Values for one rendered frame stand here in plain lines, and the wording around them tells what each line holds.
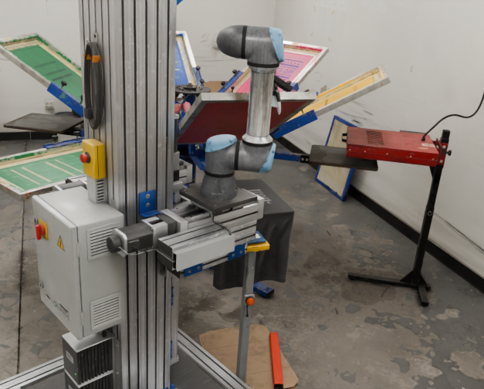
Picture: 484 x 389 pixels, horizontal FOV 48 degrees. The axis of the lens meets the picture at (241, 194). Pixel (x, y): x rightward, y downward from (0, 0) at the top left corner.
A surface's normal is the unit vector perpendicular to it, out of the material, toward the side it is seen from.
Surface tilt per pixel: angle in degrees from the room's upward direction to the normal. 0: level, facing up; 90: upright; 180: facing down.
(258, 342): 4
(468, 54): 90
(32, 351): 0
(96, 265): 90
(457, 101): 90
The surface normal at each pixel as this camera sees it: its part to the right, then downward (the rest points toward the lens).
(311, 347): 0.07, -0.92
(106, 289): 0.66, 0.32
